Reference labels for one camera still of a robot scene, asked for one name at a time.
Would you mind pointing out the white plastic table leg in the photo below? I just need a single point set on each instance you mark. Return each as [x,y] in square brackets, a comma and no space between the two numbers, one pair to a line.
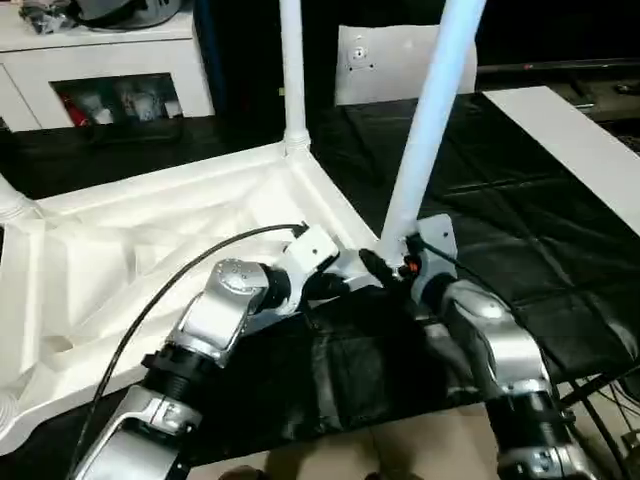
[430,125]
[295,75]
[7,412]
[12,200]

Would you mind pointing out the black mat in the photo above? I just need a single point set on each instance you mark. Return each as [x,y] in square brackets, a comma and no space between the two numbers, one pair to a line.
[525,225]

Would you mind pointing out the white flat board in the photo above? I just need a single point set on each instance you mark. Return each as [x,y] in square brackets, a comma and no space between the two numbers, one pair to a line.
[575,150]

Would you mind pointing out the black bar with red light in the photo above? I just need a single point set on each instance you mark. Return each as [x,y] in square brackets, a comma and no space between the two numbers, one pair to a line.
[560,64]

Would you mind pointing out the white cabinet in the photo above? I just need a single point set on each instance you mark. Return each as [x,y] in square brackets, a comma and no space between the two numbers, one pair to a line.
[125,55]

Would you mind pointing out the dark grey helmet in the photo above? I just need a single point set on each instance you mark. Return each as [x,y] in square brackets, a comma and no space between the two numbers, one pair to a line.
[135,12]

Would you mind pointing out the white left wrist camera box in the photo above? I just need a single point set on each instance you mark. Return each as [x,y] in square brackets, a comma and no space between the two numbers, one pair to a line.
[312,255]

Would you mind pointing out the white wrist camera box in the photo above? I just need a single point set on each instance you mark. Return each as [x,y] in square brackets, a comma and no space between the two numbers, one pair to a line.
[437,245]
[312,255]

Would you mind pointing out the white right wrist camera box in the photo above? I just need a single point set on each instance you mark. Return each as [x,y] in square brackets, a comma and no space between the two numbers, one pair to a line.
[437,245]

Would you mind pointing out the black metal table frame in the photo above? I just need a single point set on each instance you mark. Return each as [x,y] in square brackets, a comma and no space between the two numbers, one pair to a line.
[595,387]

